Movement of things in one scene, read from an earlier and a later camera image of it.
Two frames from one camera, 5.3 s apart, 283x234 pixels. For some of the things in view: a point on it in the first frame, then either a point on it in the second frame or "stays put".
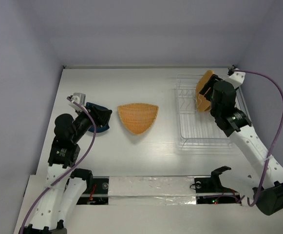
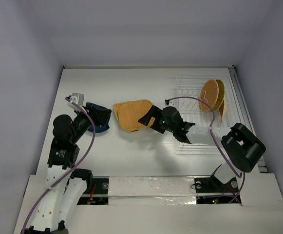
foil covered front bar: x=152 y=190 stays put
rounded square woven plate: x=203 y=105 → x=129 y=113
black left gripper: x=100 y=115 stays put
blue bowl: x=98 y=129 stays put
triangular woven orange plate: x=138 y=117 → x=116 y=107
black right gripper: x=209 y=85 → x=158 y=119
